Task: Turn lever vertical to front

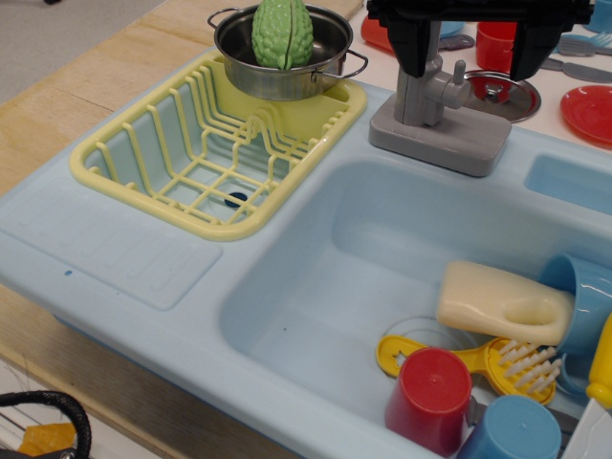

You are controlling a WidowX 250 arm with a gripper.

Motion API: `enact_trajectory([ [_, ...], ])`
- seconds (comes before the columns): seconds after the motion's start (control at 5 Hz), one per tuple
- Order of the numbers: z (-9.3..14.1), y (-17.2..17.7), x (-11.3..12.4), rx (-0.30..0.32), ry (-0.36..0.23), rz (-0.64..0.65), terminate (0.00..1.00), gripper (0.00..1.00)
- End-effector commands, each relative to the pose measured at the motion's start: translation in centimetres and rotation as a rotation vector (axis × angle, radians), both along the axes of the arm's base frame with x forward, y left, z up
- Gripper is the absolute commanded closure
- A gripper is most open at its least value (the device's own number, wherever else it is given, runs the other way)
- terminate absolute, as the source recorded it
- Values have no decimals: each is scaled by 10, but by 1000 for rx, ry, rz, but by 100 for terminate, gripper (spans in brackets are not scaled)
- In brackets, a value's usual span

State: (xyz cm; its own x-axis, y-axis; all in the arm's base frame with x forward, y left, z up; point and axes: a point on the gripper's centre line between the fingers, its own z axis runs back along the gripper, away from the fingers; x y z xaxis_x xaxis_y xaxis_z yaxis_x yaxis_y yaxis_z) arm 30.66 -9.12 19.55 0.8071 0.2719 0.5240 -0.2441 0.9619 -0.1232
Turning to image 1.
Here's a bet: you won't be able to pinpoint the yellow dish brush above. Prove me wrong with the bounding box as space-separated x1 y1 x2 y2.
376 335 562 405

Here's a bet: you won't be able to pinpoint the orange object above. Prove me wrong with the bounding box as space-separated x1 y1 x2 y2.
17 423 77 457

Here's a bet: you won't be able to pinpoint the grey toy faucet with lever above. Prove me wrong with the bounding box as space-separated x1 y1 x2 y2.
368 21 512 177

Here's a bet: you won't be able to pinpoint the steel pot lid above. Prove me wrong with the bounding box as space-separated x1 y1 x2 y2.
464 70 541 123

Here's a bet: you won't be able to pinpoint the red cup behind faucet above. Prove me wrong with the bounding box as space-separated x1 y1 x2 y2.
361 17 395 55

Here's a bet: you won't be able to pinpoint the blue cup lying sideways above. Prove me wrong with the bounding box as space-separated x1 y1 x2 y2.
538 253 611 397

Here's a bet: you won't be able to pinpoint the steel pot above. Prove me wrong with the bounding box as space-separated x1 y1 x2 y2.
208 1 368 101

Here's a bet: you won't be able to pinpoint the yellow toy bottle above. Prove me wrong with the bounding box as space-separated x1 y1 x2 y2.
586 316 611 410

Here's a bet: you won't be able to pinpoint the red plate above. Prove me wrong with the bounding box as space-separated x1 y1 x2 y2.
559 85 611 149

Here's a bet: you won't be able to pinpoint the grey toy knife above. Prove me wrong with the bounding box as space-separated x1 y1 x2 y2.
540 58 612 84

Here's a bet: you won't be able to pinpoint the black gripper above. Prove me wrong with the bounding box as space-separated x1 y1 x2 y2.
367 0 595 81

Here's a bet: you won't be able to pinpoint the grey toy spatula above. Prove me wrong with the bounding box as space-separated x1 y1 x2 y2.
557 33 611 56

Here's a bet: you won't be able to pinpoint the white object corner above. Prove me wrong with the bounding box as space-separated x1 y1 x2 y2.
561 399 611 459

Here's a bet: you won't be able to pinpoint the red cup on table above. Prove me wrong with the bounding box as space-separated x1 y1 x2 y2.
475 22 516 74

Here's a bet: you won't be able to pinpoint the blue cup front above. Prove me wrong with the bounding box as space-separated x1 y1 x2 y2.
456 396 562 459

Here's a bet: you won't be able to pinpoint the light blue toy sink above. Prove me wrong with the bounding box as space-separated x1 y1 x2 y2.
1 56 611 458

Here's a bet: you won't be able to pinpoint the yellow dish rack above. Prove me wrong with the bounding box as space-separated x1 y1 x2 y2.
69 50 367 241

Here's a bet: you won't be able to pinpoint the black cable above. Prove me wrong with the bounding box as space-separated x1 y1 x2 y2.
0 390 92 459

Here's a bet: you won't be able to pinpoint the green toy vegetable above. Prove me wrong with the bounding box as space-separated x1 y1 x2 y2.
251 0 314 70

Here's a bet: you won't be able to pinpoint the cream toy bottle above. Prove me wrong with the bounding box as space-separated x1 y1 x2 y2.
436 261 575 346

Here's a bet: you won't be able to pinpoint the red cup in sink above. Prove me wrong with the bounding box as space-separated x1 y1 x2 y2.
384 347 472 458

